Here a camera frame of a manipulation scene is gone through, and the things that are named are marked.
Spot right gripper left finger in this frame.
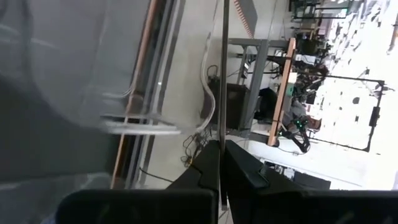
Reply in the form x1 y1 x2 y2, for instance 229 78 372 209
55 139 222 224

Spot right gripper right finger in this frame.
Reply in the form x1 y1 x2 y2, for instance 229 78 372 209
225 139 398 224

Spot clear plastic bin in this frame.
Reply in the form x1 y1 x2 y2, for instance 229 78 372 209
0 0 218 138

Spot person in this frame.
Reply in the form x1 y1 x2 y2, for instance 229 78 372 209
281 99 323 131

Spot black table mat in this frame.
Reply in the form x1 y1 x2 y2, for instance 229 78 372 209
0 74 125 190

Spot neighbouring wooden workstation table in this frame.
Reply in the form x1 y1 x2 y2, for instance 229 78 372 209
228 37 297 147

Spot black perforated computer case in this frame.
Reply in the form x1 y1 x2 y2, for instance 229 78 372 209
207 81 251 131

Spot black hazard-striped floor plate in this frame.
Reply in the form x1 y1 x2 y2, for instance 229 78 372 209
233 0 259 40

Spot black metal frame rig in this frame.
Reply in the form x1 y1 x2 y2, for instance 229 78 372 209
325 74 386 152

